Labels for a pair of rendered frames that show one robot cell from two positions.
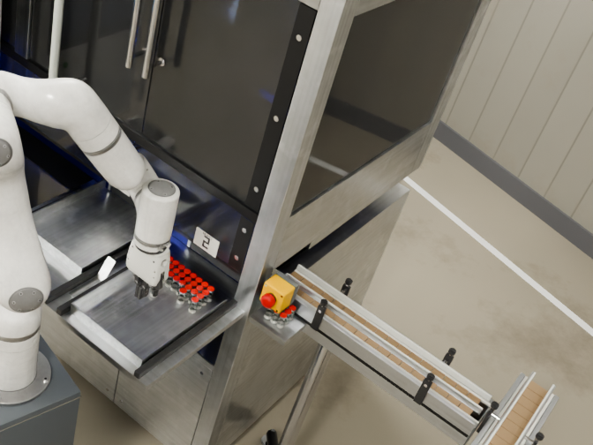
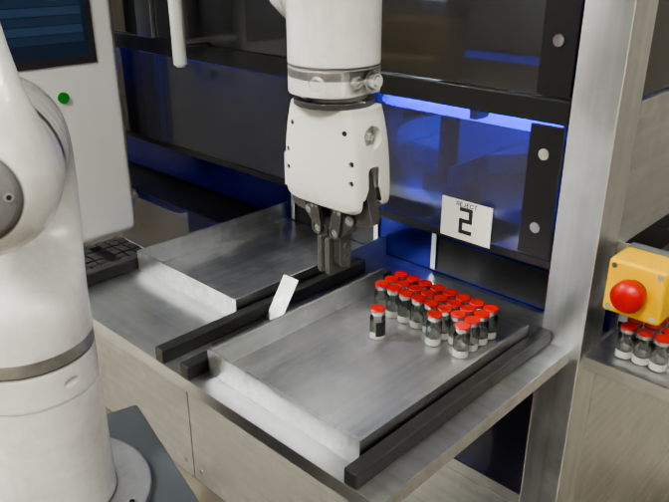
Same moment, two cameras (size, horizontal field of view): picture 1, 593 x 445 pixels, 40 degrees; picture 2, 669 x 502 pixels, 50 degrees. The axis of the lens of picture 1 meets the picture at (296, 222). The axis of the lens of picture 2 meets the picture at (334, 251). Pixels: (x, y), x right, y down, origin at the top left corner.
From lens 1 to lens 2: 1.39 m
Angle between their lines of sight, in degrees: 21
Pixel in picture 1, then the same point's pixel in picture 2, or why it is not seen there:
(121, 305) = (313, 355)
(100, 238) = (276, 270)
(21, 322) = (15, 317)
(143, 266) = (323, 161)
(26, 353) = (53, 419)
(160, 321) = (395, 376)
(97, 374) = not seen: outside the picture
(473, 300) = not seen: outside the picture
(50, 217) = (196, 253)
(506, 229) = not seen: outside the picture
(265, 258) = (602, 199)
